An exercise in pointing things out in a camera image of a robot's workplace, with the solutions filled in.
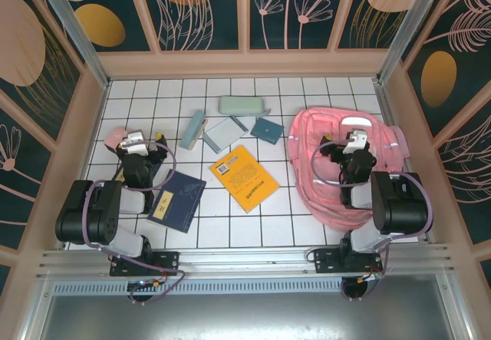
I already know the aluminium corner post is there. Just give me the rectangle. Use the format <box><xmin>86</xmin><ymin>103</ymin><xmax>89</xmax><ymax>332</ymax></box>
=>
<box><xmin>374</xmin><ymin>0</ymin><xmax>450</xmax><ymax>84</ymax></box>
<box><xmin>31</xmin><ymin>0</ymin><xmax>113</xmax><ymax>88</ymax></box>

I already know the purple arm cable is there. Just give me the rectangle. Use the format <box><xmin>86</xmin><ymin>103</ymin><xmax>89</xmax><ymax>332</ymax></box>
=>
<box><xmin>81</xmin><ymin>142</ymin><xmax>187</xmax><ymax>305</ymax></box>
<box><xmin>311</xmin><ymin>140</ymin><xmax>435</xmax><ymax>303</ymax></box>

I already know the mint green pencil case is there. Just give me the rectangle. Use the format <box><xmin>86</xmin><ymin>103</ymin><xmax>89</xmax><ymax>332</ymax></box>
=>
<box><xmin>218</xmin><ymin>94</ymin><xmax>272</xmax><ymax>118</ymax></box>

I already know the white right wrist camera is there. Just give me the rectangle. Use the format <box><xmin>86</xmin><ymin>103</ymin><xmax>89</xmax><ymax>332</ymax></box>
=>
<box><xmin>341</xmin><ymin>127</ymin><xmax>370</xmax><ymax>154</ymax></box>

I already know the steel sheet panel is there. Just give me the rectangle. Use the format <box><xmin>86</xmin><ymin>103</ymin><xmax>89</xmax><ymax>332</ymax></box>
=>
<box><xmin>22</xmin><ymin>273</ymin><xmax>475</xmax><ymax>340</ymax></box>

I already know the pink backpack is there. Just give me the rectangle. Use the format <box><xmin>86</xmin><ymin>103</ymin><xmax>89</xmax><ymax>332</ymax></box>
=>
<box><xmin>287</xmin><ymin>105</ymin><xmax>410</xmax><ymax>229</ymax></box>

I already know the aluminium side rail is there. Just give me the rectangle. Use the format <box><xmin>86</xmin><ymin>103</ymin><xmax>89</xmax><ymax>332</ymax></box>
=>
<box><xmin>57</xmin><ymin>81</ymin><xmax>113</xmax><ymax>251</ymax></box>
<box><xmin>372</xmin><ymin>81</ymin><xmax>437</xmax><ymax>246</ymax></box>

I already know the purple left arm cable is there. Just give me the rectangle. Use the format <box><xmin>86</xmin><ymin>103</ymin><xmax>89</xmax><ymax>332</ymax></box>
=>
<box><xmin>81</xmin><ymin>142</ymin><xmax>187</xmax><ymax>305</ymax></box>

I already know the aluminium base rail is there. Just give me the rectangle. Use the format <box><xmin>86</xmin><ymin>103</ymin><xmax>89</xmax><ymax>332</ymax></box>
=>
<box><xmin>35</xmin><ymin>243</ymin><xmax>458</xmax><ymax>282</ymax></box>

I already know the teal wallet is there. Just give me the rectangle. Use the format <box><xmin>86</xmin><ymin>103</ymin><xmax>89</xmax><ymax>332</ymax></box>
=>
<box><xmin>250</xmin><ymin>117</ymin><xmax>285</xmax><ymax>145</ymax></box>

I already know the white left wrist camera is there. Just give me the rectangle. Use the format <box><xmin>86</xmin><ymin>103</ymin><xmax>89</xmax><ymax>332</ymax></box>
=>
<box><xmin>121</xmin><ymin>130</ymin><xmax>149</xmax><ymax>155</ymax></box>

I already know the small pink box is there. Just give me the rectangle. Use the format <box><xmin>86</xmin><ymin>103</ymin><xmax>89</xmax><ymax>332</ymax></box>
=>
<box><xmin>104</xmin><ymin>127</ymin><xmax>130</xmax><ymax>153</ymax></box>

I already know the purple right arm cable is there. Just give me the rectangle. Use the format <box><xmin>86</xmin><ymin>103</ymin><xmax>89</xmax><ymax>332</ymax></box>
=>
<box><xmin>311</xmin><ymin>140</ymin><xmax>435</xmax><ymax>303</ymax></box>

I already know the slotted grey cable duct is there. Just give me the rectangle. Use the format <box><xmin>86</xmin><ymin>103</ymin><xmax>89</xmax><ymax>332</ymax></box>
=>
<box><xmin>51</xmin><ymin>280</ymin><xmax>348</xmax><ymax>295</ymax></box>

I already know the light blue pencil box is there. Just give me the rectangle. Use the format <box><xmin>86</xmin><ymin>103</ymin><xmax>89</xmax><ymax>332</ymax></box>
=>
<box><xmin>180</xmin><ymin>110</ymin><xmax>209</xmax><ymax>151</ymax></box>

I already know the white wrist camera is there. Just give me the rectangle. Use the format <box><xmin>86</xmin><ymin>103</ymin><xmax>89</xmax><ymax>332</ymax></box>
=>
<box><xmin>341</xmin><ymin>127</ymin><xmax>370</xmax><ymax>154</ymax></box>
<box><xmin>121</xmin><ymin>130</ymin><xmax>149</xmax><ymax>155</ymax></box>

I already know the grey blue notebook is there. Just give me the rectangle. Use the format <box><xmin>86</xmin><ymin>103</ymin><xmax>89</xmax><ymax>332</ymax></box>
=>
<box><xmin>202</xmin><ymin>115</ymin><xmax>249</xmax><ymax>153</ymax></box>

